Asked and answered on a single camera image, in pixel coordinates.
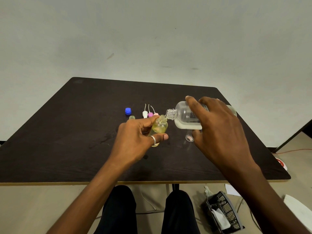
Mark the person's left hand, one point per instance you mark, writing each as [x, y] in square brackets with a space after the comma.
[129, 143]

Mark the person's right hand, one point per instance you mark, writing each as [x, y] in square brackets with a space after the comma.
[221, 134]

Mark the person's right thumb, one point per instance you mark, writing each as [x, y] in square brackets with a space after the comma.
[197, 136]

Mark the person's left thumb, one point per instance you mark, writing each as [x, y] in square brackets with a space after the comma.
[159, 138]

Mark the small bottle with yellow liquid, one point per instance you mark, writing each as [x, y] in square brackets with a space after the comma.
[160, 126]

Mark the large clear plastic bottle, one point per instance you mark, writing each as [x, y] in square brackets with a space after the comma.
[182, 113]

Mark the person's left forearm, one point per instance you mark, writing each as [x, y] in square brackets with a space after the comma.
[90, 194]

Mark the person's right forearm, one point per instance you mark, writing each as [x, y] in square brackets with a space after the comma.
[263, 202]

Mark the small clear bottle lying down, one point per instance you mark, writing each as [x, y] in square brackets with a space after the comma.
[189, 137]

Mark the pink pump dispenser cap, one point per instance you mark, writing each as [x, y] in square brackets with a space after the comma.
[155, 113]

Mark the purple pump dispenser cap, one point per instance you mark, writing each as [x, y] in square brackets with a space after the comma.
[150, 114]

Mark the white pump dispenser cap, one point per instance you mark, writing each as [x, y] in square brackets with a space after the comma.
[145, 114]

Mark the blue bottle cap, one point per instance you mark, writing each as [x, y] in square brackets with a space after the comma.
[128, 111]

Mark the black table leg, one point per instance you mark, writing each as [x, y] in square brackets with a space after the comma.
[173, 187]

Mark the white plastic piece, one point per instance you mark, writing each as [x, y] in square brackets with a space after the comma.
[208, 191]

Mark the white paper sheet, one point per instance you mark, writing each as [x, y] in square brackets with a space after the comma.
[231, 190]

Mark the person's right leg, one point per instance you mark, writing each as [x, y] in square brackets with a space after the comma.
[179, 213]

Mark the person's leg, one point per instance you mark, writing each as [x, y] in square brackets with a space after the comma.
[119, 212]
[179, 213]

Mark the black mesh basket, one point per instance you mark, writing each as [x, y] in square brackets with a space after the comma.
[229, 209]

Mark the person's left leg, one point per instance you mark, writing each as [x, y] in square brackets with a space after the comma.
[119, 212]

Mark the white crumpled paper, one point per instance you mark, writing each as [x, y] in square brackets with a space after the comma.
[221, 218]

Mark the red and white round object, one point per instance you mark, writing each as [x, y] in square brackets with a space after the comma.
[282, 163]

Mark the black diagonal furniture bar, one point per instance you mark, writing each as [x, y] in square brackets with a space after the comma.
[293, 138]

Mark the white flat board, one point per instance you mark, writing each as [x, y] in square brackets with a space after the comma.
[297, 208]

